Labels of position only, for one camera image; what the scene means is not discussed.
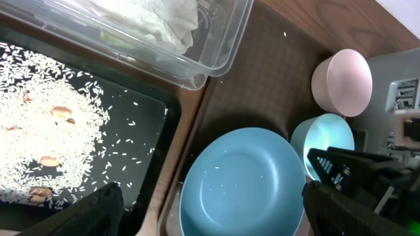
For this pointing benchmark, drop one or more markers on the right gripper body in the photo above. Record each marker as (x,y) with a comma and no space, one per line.
(396,191)

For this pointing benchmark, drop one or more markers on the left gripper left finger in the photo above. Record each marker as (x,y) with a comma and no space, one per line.
(97,214)

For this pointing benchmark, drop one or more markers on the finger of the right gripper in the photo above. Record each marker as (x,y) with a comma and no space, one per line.
(369,179)

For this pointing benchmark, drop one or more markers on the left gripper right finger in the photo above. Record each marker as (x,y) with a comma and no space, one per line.
(331,213)

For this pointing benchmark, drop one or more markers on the light blue bowl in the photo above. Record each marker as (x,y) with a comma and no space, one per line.
(322,132)

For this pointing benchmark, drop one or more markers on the dark blue plate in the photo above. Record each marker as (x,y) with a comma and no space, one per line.
(246,182)

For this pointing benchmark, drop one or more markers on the pink bowl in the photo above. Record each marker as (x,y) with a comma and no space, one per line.
(343,83)

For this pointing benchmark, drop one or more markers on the white rice pile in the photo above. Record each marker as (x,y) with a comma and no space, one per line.
(65,133)

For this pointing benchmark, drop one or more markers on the white napkin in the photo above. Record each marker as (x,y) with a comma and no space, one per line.
(166,23)

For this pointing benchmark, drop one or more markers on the grey dishwasher rack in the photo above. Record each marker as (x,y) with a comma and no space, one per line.
(395,86)

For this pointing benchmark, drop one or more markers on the clear plastic waste bin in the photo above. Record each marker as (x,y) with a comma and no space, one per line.
(221,25)

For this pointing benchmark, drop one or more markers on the black rectangular tray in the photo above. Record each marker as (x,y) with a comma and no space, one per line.
(18,217)

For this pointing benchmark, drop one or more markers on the brown serving tray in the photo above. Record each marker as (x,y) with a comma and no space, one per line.
(268,86)

